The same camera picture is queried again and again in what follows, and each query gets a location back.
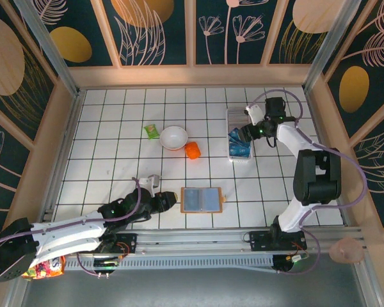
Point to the orange leather card holder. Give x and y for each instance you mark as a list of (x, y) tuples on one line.
[(220, 204)]

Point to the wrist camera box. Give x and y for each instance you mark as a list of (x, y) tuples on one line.
[(253, 115), (149, 185)]

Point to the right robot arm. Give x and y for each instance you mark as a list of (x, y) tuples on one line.
[(316, 179)]

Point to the row of standing cards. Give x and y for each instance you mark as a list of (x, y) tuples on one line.
[(236, 120)]

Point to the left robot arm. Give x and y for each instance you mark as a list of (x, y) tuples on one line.
[(70, 235)]

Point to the black controller board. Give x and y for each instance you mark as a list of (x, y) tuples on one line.
[(288, 263), (105, 263)]

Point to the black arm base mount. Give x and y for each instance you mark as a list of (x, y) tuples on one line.
[(259, 241), (128, 241)]

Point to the aluminium corner post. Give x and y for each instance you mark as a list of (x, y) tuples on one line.
[(48, 48), (331, 44)]

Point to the colourful candy bag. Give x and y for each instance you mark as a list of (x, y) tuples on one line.
[(51, 268)]

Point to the green snack packet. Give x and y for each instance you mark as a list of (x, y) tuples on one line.
[(151, 131)]

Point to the pink suction cup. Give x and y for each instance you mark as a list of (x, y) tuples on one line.
[(345, 251)]

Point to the orange cup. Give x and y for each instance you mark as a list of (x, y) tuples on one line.
[(192, 151)]

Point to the white plastic card tray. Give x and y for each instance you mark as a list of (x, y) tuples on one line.
[(240, 161)]

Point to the aluminium mounting rail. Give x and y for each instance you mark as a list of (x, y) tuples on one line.
[(192, 243)]

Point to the white bowl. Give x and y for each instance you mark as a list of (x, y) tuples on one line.
[(173, 137)]

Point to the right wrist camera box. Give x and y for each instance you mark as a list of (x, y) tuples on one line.
[(253, 115)]

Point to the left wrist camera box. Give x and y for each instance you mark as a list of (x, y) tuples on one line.
[(149, 185)]

